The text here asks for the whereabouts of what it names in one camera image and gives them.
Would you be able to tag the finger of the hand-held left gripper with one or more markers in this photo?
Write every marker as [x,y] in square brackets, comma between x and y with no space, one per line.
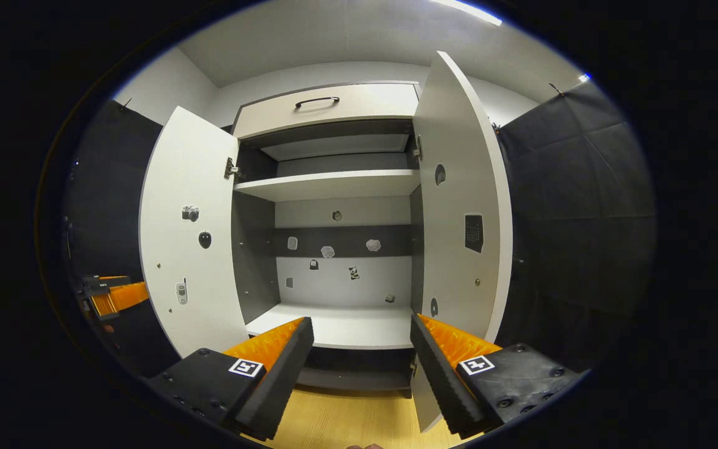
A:
[105,289]
[125,298]

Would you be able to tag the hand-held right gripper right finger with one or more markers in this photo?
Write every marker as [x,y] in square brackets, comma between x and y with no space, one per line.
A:
[443,380]

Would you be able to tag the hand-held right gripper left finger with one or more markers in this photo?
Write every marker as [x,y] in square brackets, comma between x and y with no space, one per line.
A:
[284,374]

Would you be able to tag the beige cabinet door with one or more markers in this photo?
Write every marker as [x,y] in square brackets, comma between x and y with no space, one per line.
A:
[459,156]
[178,174]

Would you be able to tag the white cabinet floor board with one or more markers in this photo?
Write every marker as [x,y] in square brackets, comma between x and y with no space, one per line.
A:
[346,324]

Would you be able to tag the silver door hinge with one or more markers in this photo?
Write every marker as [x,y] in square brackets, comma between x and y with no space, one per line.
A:
[417,147]
[230,168]

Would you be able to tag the white cabinet shelf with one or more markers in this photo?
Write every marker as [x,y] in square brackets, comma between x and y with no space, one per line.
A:
[334,184]

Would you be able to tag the beige cabinet drawer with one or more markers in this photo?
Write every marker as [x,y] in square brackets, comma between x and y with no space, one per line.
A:
[371,100]

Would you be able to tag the long ceiling light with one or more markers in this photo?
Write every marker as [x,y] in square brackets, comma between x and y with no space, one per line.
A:
[468,11]

